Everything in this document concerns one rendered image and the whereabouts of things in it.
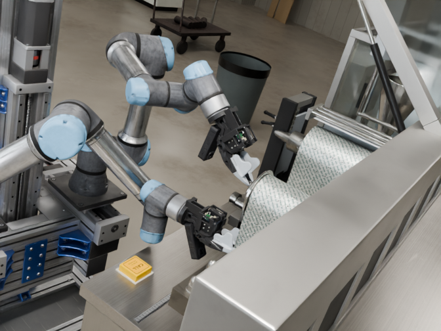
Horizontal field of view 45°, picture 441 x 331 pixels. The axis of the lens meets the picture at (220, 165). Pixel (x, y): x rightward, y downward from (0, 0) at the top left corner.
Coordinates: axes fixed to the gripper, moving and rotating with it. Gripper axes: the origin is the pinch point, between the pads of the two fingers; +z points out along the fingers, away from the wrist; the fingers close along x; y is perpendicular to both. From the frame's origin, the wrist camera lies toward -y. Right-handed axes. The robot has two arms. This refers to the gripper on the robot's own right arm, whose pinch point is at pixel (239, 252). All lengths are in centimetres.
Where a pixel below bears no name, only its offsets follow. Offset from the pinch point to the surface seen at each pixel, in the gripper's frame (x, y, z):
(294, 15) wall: 954, -95, -438
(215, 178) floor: 216, -109, -127
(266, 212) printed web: -0.3, 15.9, 3.8
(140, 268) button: -9.9, -16.6, -24.2
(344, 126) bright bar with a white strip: 29.8, 36.1, 6.7
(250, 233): -0.2, 7.6, 1.5
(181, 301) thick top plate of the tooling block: -19.9, -8.0, -2.8
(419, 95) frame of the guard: -14, 62, 30
